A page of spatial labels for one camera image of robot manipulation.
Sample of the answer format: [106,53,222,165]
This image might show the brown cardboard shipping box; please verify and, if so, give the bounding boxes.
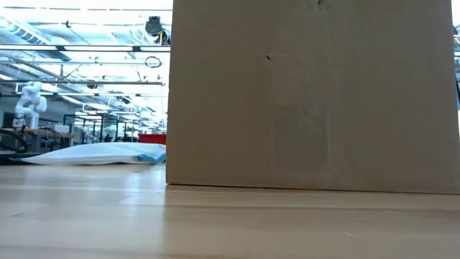
[165,0,460,196]

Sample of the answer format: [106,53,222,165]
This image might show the blue and white bubble mailer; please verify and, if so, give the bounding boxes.
[10,142,167,166]

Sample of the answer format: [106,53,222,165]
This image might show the large red tote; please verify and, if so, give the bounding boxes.
[137,133,168,145]

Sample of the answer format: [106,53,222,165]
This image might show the wheeled grey workbench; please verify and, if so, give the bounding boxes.
[0,127,75,154]

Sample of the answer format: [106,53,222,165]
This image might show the black hanging cable coil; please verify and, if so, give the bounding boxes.
[144,55,163,69]

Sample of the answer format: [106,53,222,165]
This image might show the black ceiling cable reel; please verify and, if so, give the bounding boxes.
[144,15,173,47]

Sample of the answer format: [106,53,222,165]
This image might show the black cable loop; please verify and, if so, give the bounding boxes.
[0,128,29,154]

